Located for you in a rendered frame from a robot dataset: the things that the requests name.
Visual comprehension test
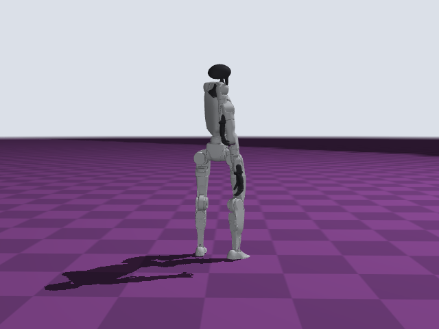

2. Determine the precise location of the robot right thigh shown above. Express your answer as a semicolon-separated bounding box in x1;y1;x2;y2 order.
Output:
225;149;246;212

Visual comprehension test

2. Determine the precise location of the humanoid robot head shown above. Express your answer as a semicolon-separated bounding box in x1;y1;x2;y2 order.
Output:
208;64;231;98

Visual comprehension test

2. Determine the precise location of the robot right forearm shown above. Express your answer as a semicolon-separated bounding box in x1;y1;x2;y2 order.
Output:
228;133;243;172

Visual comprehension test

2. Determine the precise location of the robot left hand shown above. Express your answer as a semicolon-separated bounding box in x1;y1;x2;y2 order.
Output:
219;115;230;146

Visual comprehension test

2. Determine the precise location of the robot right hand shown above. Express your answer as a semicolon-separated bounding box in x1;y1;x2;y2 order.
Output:
233;164;244;196

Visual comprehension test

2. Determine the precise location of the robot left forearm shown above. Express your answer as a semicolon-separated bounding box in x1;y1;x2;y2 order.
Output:
216;85;228;121

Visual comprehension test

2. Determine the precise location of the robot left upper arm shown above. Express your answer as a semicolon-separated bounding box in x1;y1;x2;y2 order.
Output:
204;82;228;95

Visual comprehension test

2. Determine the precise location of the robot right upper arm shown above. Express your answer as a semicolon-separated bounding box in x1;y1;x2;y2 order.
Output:
221;101;235;145

